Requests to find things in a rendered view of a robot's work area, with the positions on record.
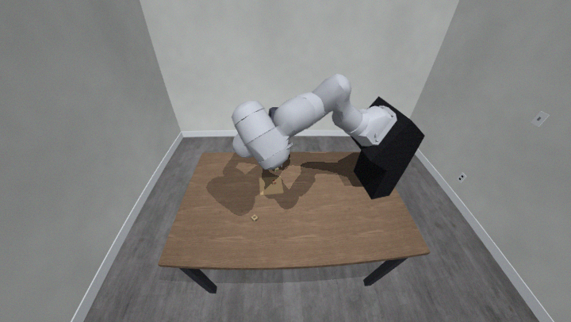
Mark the tan flat mat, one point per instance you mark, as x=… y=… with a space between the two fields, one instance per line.
x=266 y=187

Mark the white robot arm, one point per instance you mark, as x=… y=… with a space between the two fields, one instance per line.
x=272 y=149

